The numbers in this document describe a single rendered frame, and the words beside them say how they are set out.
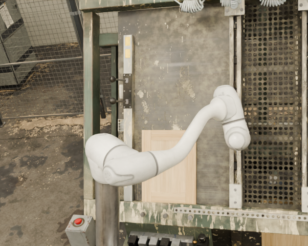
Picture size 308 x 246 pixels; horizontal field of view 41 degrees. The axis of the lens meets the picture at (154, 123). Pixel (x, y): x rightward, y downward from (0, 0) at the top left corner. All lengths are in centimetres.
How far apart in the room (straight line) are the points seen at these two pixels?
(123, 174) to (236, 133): 55
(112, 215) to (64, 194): 234
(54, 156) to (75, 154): 24
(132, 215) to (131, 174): 95
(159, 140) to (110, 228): 73
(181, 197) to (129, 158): 90
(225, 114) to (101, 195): 61
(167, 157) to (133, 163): 15
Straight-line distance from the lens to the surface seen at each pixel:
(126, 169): 143
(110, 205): 167
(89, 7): 244
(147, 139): 231
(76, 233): 228
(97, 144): 156
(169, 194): 231
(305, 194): 218
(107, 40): 250
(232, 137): 173
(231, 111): 176
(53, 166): 443
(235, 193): 219
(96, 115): 244
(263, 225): 224
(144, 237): 235
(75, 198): 393
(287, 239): 266
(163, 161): 151
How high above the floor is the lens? 249
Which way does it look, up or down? 32 degrees down
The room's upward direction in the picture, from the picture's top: 11 degrees counter-clockwise
